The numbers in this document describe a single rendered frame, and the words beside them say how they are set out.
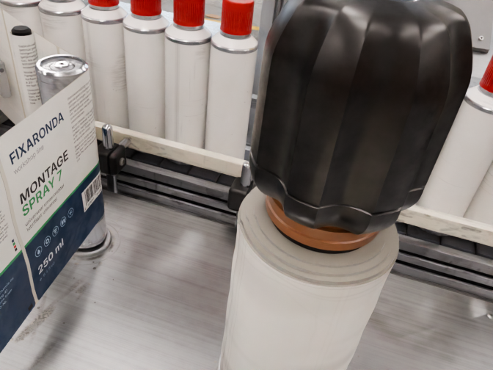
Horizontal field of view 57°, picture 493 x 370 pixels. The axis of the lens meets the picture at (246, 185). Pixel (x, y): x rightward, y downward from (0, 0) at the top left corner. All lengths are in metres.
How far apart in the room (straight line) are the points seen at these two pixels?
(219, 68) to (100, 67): 0.15
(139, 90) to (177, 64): 0.07
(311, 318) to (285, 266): 0.03
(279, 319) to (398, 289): 0.26
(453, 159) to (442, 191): 0.04
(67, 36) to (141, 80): 0.10
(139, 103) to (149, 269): 0.21
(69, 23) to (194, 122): 0.18
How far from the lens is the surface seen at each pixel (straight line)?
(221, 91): 0.51
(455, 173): 0.52
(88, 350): 0.41
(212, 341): 0.40
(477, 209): 0.56
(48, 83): 0.37
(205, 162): 0.55
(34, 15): 0.62
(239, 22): 0.49
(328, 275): 0.21
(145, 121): 0.58
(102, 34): 0.56
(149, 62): 0.54
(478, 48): 1.38
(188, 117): 0.54
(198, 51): 0.51
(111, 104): 0.59
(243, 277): 0.24
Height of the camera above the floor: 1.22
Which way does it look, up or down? 37 degrees down
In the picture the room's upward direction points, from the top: 8 degrees clockwise
